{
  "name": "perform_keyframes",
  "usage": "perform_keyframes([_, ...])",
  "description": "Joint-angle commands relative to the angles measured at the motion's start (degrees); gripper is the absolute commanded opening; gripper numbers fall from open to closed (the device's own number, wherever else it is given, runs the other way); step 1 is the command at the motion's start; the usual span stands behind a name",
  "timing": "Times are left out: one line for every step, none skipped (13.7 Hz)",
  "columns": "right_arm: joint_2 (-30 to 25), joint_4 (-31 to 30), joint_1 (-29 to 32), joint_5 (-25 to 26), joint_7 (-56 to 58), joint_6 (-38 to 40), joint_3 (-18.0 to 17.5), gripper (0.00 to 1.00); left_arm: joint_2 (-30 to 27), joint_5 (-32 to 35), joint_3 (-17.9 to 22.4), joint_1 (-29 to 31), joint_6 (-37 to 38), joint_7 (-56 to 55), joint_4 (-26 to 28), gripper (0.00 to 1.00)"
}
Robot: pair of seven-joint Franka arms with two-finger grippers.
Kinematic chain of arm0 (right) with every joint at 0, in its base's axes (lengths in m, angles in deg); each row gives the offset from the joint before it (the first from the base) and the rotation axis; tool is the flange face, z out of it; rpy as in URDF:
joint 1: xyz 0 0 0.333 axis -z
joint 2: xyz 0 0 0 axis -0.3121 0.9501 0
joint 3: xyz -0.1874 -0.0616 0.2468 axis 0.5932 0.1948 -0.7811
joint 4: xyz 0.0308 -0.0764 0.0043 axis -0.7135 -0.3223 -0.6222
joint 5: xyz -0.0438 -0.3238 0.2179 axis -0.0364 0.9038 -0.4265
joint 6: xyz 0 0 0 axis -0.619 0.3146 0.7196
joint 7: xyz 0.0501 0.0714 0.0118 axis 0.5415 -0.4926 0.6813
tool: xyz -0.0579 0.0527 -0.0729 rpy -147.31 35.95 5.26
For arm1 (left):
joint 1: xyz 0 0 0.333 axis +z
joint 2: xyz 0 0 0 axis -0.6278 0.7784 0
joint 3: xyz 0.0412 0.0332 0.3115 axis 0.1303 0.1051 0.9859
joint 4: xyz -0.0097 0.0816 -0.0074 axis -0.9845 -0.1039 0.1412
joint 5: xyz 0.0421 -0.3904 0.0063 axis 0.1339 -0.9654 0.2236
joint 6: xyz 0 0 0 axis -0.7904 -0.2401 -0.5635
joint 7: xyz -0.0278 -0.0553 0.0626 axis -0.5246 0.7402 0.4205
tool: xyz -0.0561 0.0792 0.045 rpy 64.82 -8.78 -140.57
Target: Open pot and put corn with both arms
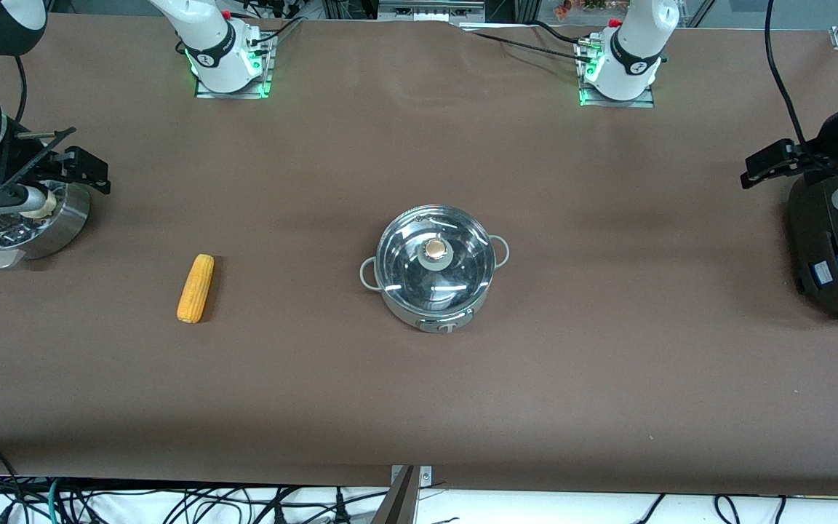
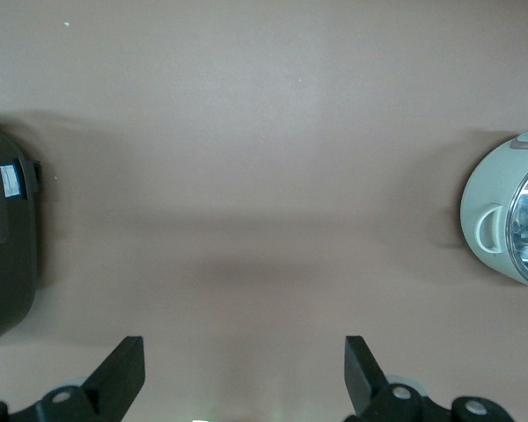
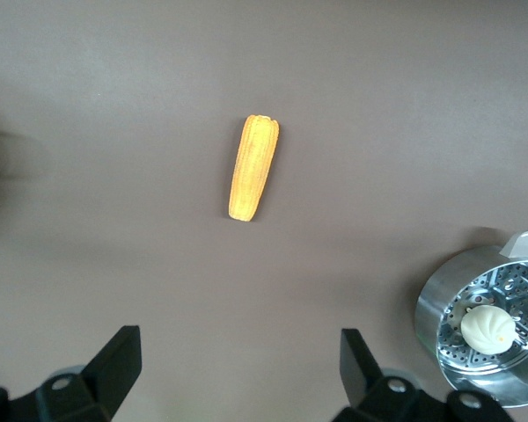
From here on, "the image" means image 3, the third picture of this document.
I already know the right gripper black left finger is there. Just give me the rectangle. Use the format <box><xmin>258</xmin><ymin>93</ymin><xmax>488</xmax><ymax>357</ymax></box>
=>
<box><xmin>0</xmin><ymin>324</ymin><xmax>142</xmax><ymax>422</ymax></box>

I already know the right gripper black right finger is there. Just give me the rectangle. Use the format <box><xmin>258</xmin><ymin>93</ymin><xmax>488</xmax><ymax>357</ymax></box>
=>
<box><xmin>336</xmin><ymin>328</ymin><xmax>511</xmax><ymax>422</ymax></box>

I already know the yellow corn cob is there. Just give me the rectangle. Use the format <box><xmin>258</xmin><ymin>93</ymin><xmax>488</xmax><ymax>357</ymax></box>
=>
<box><xmin>227</xmin><ymin>114</ymin><xmax>281</xmax><ymax>223</ymax></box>

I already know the steel steamer pot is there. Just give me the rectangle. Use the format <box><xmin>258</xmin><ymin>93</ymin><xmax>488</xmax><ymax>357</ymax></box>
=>
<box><xmin>414</xmin><ymin>230</ymin><xmax>528</xmax><ymax>408</ymax></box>

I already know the white steamed bun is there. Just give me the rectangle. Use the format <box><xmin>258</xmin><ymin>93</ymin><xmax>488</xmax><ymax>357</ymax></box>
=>
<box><xmin>460</xmin><ymin>306</ymin><xmax>516</xmax><ymax>354</ymax></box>

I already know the perforated steel steamer basket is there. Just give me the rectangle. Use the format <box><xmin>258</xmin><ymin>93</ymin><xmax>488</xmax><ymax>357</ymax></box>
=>
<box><xmin>437</xmin><ymin>262</ymin><xmax>528</xmax><ymax>383</ymax></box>

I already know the brown table cover sheet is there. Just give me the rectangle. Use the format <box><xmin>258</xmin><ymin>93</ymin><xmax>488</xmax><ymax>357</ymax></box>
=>
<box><xmin>0</xmin><ymin>0</ymin><xmax>528</xmax><ymax>422</ymax></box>

